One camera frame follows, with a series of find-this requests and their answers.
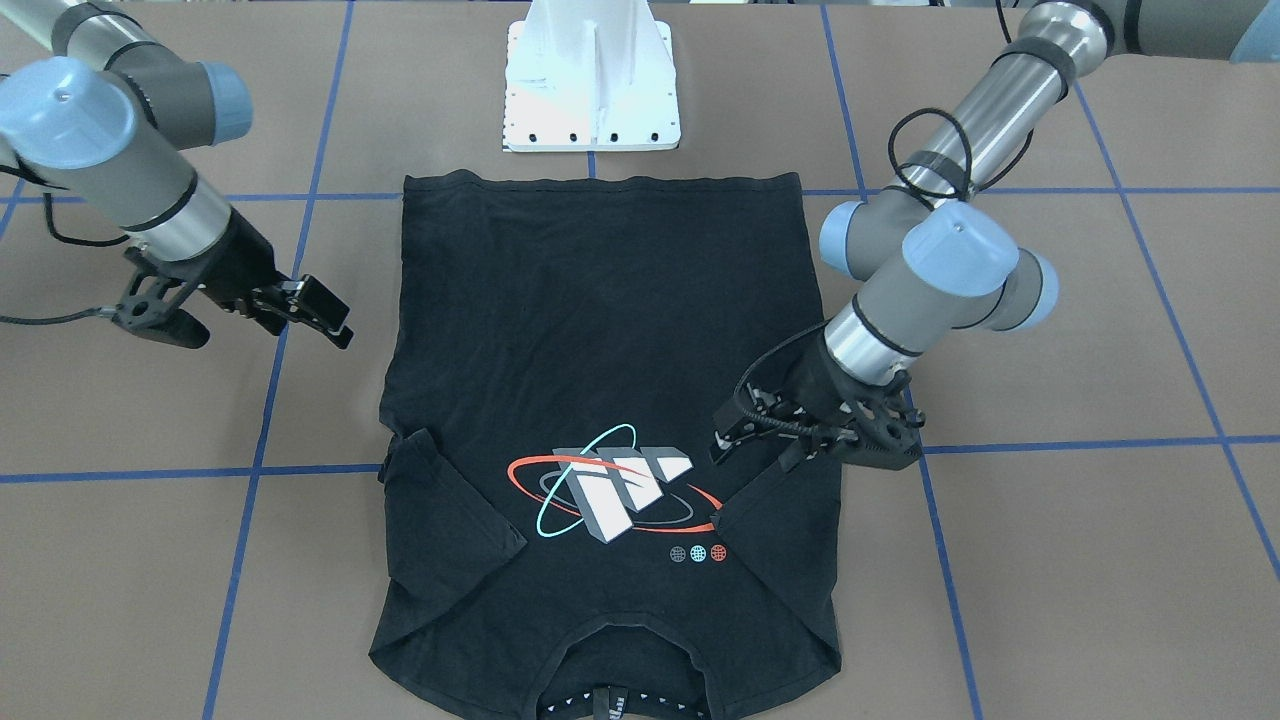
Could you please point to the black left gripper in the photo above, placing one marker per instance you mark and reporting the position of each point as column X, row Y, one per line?
column 812, row 391

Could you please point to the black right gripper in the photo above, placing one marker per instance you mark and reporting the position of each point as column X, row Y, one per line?
column 241, row 262

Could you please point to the black graphic t-shirt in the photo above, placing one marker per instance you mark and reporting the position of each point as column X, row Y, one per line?
column 559, row 543

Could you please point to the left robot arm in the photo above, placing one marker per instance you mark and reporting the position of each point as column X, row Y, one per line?
column 928, row 260

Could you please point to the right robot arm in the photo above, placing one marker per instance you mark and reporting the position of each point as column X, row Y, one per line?
column 108, row 118

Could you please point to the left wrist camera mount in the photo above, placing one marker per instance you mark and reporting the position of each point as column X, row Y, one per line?
column 882, row 428

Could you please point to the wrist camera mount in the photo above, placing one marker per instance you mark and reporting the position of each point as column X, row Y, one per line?
column 151, row 308
column 882, row 428

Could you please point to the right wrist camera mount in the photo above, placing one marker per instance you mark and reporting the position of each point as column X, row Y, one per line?
column 151, row 308

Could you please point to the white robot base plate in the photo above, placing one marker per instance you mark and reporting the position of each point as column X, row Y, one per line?
column 590, row 76

